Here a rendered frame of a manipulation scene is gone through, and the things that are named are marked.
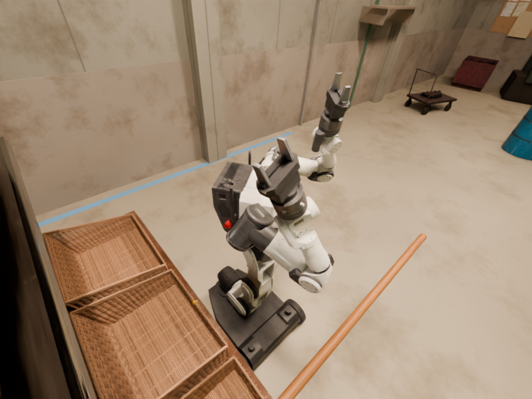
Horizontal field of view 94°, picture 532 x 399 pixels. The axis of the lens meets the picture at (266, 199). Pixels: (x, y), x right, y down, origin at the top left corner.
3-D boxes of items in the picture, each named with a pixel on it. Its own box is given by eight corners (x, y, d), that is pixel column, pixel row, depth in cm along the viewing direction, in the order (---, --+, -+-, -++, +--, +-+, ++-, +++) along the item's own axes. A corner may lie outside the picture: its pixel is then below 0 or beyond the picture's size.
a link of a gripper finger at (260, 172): (263, 165, 49) (271, 185, 54) (252, 161, 51) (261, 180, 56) (258, 171, 49) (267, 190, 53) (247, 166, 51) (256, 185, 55)
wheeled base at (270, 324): (197, 306, 200) (191, 285, 178) (247, 269, 228) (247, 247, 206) (248, 377, 166) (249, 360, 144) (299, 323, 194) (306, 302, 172)
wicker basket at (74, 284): (85, 330, 131) (60, 305, 113) (62, 260, 162) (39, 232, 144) (172, 278, 157) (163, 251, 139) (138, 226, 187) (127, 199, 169)
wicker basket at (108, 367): (134, 449, 100) (109, 441, 81) (90, 336, 129) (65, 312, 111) (231, 356, 126) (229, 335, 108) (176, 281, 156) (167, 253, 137)
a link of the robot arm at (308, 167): (322, 186, 135) (286, 180, 126) (319, 165, 139) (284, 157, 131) (336, 176, 125) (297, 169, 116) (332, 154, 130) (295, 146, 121)
